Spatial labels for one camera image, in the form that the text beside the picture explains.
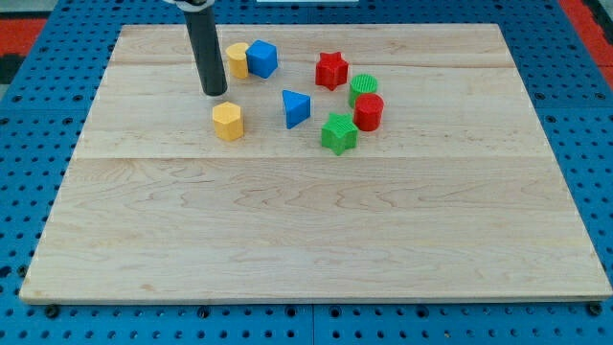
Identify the blue cube block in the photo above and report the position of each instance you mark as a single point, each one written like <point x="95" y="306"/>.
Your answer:
<point x="262" y="58"/>

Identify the yellow heart block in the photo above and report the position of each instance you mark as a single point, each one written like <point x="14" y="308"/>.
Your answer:
<point x="237" y="60"/>

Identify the green star block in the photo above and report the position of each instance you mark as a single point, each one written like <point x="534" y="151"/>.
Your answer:
<point x="339" y="133"/>

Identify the wooden board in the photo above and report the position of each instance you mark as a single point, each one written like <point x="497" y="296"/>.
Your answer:
<point x="455" y="198"/>

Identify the blue triangle block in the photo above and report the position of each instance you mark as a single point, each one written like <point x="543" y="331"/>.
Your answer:
<point x="297" y="107"/>

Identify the red cylinder block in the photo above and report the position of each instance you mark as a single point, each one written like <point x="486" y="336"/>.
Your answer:
<point x="368" y="110"/>

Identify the yellow hexagon block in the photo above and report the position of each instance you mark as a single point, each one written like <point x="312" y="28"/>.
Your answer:
<point x="228" y="121"/>

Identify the green cylinder block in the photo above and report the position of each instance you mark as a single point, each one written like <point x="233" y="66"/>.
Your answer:
<point x="361" y="84"/>

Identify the red star block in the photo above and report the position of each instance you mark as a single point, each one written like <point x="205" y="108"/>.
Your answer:
<point x="331" y="70"/>

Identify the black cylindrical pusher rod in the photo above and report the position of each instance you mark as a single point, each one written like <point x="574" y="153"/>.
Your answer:
<point x="201" y="26"/>

